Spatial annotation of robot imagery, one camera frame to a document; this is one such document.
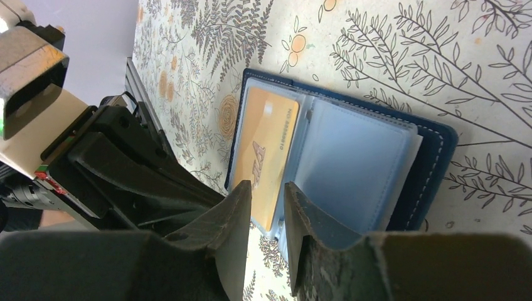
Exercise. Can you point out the orange credit card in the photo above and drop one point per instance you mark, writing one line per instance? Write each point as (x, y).
(264, 138)

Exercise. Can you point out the blue leather card holder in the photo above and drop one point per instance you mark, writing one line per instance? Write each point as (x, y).
(370, 167)

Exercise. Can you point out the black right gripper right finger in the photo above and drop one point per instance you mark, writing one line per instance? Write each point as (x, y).
(329, 261)

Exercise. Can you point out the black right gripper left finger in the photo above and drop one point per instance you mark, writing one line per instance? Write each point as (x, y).
(204, 260)

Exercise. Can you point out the floral table mat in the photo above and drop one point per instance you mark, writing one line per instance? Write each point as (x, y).
(463, 63)

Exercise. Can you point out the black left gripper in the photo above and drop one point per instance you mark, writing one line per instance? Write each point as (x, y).
(106, 170)

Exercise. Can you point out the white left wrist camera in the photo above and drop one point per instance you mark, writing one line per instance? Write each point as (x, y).
(35, 107)

